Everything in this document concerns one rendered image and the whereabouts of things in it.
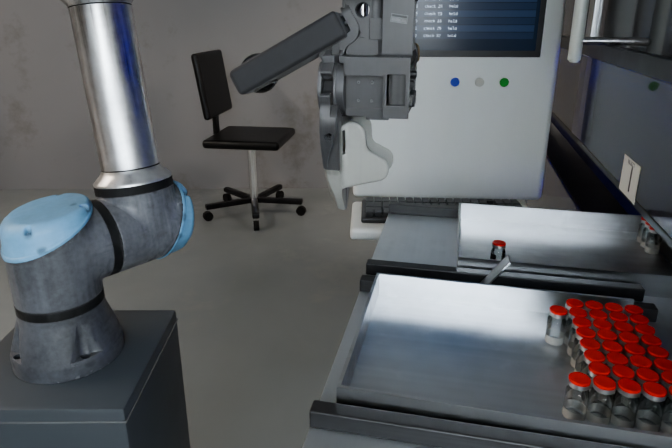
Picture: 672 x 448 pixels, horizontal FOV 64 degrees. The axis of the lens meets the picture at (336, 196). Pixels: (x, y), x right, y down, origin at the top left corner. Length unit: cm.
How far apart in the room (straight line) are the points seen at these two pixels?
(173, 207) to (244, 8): 322
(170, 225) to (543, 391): 56
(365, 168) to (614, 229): 72
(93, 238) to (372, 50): 49
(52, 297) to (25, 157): 390
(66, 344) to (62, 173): 380
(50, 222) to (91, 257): 7
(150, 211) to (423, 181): 80
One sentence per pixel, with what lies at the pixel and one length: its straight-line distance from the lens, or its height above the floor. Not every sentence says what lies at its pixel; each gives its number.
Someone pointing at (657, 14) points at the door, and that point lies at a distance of 99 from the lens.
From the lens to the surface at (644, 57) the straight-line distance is 99.
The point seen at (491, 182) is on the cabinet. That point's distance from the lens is 147.
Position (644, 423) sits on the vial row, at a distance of 64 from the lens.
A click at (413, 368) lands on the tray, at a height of 88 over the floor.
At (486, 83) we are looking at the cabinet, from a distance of 142.
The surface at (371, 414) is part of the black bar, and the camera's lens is 57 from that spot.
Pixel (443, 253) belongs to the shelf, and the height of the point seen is 88.
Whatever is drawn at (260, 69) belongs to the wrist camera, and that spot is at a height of 122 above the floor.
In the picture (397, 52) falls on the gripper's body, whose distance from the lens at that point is 49.
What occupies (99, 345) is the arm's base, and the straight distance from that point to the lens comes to 86.
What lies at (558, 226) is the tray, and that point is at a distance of 113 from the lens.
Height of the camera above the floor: 127
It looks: 19 degrees down
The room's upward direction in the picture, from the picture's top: straight up
